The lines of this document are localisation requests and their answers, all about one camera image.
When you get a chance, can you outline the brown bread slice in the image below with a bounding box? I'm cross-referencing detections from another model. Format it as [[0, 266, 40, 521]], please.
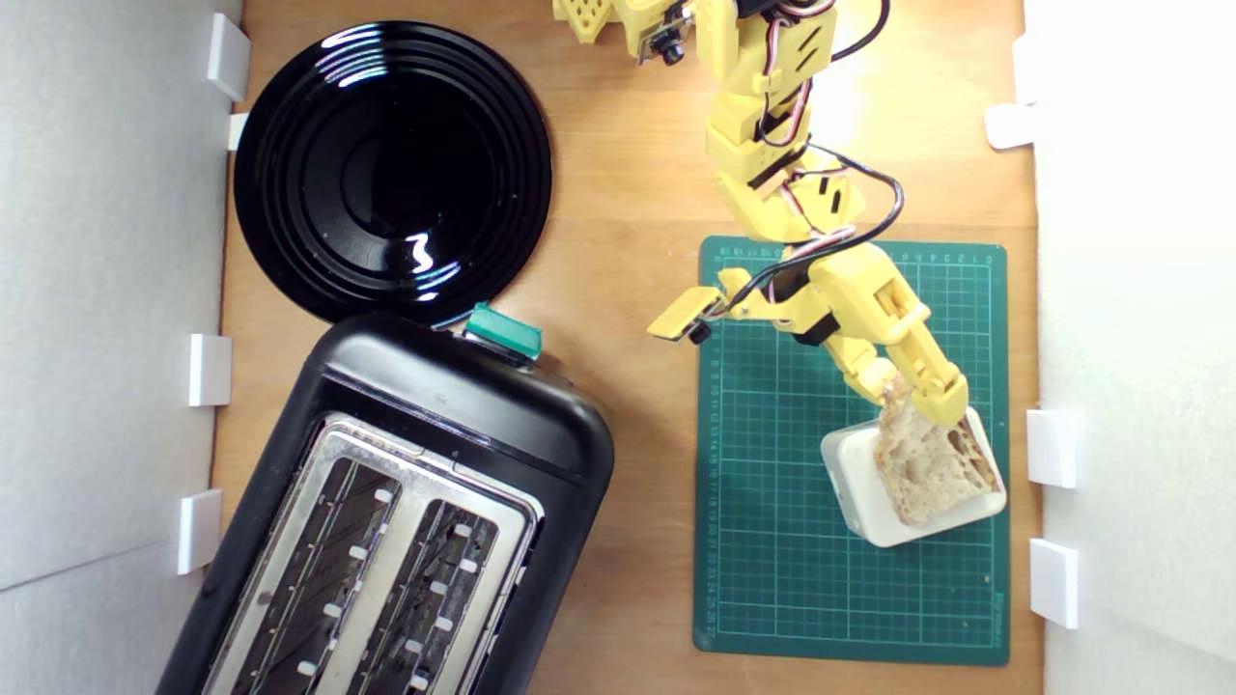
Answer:
[[874, 376, 1002, 527]]

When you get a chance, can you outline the green toaster lever knob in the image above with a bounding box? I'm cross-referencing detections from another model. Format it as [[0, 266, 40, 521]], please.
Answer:
[[463, 302, 544, 363]]

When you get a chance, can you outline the black two-slot toaster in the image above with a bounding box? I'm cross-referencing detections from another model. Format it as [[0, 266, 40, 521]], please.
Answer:
[[154, 311, 616, 695]]

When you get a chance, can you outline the white block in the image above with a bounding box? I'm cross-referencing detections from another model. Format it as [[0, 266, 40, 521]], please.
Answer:
[[821, 403, 1008, 549]]

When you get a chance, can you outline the green cutting mat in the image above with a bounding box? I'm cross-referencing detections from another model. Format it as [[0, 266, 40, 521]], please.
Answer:
[[692, 236, 1011, 667]]

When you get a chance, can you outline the black plate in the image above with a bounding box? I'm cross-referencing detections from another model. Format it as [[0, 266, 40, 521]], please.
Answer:
[[233, 20, 554, 326]]

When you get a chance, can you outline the black cable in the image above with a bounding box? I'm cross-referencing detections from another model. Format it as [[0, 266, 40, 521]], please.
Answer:
[[700, 0, 906, 320]]

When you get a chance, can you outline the yellow wrist camera box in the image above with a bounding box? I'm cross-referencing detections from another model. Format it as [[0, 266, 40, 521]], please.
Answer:
[[647, 286, 725, 346]]

